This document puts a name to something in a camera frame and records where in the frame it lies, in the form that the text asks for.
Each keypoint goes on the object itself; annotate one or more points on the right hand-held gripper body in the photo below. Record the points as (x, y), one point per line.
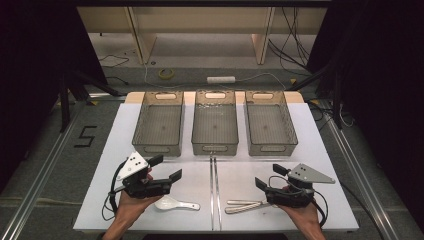
(310, 175)

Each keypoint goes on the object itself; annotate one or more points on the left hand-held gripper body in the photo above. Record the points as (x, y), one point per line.
(133, 166)

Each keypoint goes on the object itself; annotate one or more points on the white ceramic spoon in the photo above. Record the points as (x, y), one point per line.
(165, 203)

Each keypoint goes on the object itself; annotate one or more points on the grey transparent plastic bin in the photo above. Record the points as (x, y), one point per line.
(270, 123)
(215, 123)
(160, 123)

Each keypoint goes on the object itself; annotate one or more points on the person's right hand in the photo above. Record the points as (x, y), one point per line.
(306, 216)

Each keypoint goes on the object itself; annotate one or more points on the person's left hand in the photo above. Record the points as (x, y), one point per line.
(130, 208)

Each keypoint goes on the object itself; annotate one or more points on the black metal stand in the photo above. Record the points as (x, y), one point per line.
(337, 100)
(64, 100)

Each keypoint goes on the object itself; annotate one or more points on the yellow tape roll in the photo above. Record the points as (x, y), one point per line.
(160, 74)

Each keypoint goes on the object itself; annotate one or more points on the white power strip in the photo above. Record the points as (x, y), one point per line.
(220, 79)

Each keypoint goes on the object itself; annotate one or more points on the dark curtain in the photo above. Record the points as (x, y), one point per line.
(386, 83)
(30, 66)

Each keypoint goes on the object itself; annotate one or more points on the beige wooden shelf unit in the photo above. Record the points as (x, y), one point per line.
(200, 20)

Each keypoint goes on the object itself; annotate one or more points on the aluminium floor rail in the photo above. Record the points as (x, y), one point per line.
(360, 166)
(43, 170)

